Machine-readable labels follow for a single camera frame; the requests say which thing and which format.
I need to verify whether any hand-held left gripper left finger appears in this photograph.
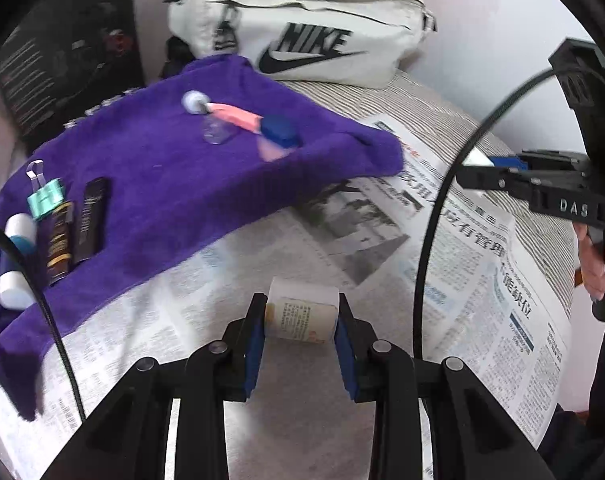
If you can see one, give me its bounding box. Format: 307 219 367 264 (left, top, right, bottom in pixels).
42 292 269 480

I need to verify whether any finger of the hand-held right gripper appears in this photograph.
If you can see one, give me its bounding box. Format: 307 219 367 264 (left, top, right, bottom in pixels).
455 165 538 206
493 150 591 173

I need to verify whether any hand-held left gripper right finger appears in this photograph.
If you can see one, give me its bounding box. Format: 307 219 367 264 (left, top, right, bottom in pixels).
333 292 556 480

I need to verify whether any white cylindrical bottle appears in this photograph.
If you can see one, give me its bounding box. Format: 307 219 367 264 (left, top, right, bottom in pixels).
263 277 341 346

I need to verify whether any long black tube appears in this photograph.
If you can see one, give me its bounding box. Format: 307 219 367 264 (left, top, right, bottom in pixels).
72 176 109 263

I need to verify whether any black tube with gold print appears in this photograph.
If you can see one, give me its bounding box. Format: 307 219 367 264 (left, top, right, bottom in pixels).
46 200 76 283

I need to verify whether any small clear bottle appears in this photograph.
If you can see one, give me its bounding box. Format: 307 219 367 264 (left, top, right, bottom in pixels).
201 112 239 145

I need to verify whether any pink tube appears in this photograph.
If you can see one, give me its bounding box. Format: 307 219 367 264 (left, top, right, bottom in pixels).
205 101 263 135

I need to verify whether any white tube with blue band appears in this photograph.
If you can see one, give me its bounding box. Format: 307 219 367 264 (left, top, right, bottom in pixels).
0 212 39 311

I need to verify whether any person's right hand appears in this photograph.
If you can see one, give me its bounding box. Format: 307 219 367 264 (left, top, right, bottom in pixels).
573 220 605 303

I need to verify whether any newspaper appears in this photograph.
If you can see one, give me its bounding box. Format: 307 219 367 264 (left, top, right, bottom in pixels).
0 112 573 480

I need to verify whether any purple towel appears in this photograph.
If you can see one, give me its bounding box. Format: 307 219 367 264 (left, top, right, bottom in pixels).
0 55 406 421

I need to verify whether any person's dark clothing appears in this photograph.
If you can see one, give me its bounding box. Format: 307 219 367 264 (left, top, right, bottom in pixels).
537 330 605 480

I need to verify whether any green binder clip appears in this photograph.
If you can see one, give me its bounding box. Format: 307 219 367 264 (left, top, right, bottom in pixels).
25 159 66 220

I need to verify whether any small white cap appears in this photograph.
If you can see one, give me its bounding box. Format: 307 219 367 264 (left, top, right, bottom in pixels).
181 90 212 117

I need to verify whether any white sling bag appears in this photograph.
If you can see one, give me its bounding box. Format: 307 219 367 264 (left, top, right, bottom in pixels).
163 0 438 90

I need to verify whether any black product box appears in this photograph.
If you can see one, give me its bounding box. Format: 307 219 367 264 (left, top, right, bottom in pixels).
0 0 146 143

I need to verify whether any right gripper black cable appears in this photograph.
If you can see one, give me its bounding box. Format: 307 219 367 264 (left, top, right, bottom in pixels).
413 67 563 361

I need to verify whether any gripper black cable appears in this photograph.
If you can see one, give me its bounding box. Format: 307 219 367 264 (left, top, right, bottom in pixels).
0 216 88 423
413 67 563 361

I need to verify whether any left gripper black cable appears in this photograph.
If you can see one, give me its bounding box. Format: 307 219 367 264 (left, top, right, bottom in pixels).
0 216 88 423

